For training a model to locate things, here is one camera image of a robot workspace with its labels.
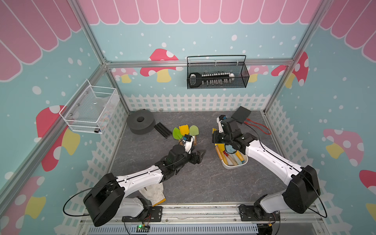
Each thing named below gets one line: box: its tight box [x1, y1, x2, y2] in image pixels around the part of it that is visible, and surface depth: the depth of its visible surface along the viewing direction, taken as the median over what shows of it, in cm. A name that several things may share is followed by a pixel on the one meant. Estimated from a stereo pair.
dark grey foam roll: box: [126, 109, 156, 135], surface depth 109 cm
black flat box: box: [231, 105, 252, 125], surface depth 122 cm
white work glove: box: [138, 182, 166, 208], surface depth 82 cm
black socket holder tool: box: [188, 72, 235, 88], surface depth 91 cm
